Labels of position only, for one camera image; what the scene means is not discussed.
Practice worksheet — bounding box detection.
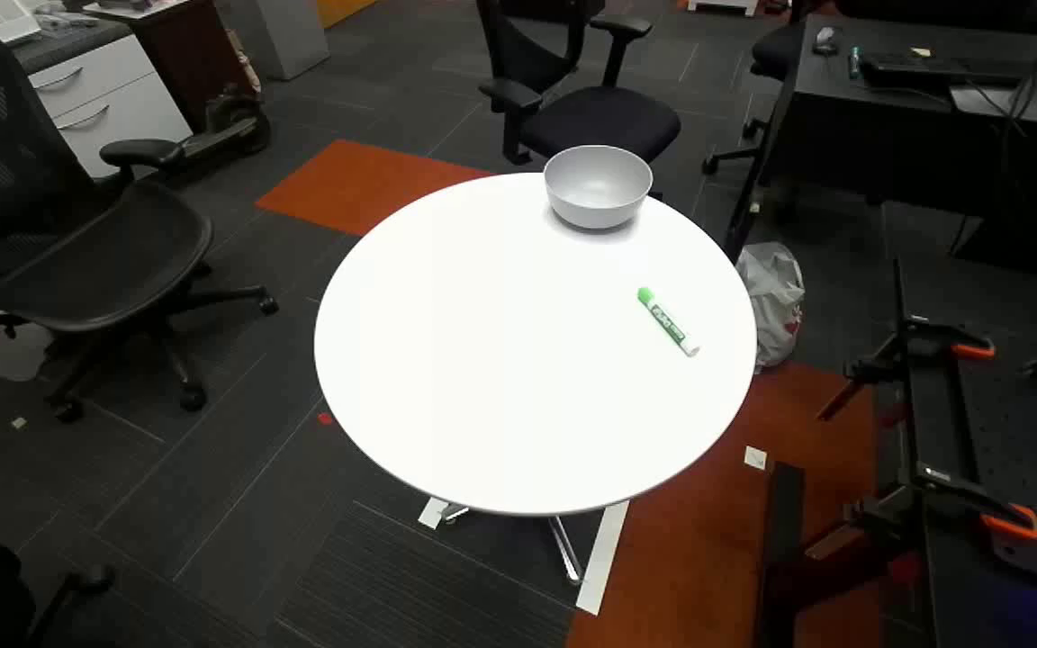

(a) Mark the black office desk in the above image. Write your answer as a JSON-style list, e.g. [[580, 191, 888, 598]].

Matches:
[[725, 11, 1037, 269]]

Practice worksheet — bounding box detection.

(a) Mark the black upright post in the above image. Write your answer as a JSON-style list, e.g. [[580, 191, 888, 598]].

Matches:
[[752, 462, 811, 648]]

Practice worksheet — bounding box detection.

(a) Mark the black cushioned office chair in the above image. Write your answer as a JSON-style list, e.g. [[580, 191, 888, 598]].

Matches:
[[472, 0, 683, 172]]

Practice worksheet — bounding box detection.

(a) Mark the white drawer cabinet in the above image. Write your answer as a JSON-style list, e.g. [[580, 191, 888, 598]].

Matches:
[[11, 27, 198, 183]]

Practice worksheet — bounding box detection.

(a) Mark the black perforated workbench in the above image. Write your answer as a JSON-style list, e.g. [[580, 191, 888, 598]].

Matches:
[[886, 200, 1037, 648]]

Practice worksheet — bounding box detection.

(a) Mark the silver metal bowl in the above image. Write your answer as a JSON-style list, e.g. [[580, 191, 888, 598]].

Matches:
[[540, 141, 656, 234]]

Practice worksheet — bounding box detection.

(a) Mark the orange handled black clamp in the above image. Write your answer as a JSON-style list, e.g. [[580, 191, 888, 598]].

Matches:
[[841, 462, 1037, 551], [812, 314, 1000, 424]]

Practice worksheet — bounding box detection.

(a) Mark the white table base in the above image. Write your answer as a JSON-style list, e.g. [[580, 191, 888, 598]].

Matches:
[[413, 494, 635, 618]]

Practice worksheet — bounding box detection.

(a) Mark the black rolling chair base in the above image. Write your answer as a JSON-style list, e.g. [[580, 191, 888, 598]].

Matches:
[[701, 0, 812, 180]]

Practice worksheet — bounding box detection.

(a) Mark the grey metal cabinet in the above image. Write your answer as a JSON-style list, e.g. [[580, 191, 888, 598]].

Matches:
[[211, 0, 336, 87]]

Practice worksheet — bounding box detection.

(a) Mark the black scooter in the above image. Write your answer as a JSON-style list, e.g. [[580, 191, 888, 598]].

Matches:
[[169, 89, 276, 172]]

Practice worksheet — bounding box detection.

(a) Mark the white plastic bag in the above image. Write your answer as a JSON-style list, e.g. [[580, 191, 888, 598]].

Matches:
[[733, 239, 811, 374]]

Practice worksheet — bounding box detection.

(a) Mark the black mesh office chair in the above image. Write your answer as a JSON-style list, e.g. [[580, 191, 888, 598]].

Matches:
[[0, 15, 279, 424]]

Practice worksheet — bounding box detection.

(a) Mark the green white marker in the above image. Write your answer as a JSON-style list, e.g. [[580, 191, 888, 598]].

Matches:
[[635, 285, 701, 359]]

